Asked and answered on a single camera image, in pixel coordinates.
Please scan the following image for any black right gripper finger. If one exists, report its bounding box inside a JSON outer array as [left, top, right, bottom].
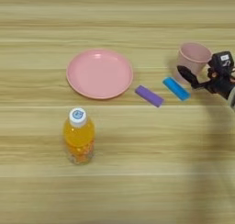
[[176, 64, 203, 90]]

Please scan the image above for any blue rectangular block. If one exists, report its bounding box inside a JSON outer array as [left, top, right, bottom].
[[162, 76, 192, 102]]

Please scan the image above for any pink plastic cup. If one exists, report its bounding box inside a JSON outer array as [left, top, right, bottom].
[[173, 41, 213, 85]]

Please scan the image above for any orange juice bottle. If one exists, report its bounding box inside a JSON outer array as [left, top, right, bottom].
[[62, 106, 96, 166]]

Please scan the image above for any pink round plastic plate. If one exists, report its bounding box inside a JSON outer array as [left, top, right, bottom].
[[66, 48, 134, 100]]

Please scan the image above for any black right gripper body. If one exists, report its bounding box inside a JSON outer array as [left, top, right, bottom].
[[198, 66, 235, 101]]

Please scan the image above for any small black box white label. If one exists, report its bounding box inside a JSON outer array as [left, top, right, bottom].
[[208, 50, 235, 74]]

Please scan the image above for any purple rectangular block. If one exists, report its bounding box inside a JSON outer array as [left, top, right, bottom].
[[134, 84, 165, 108]]

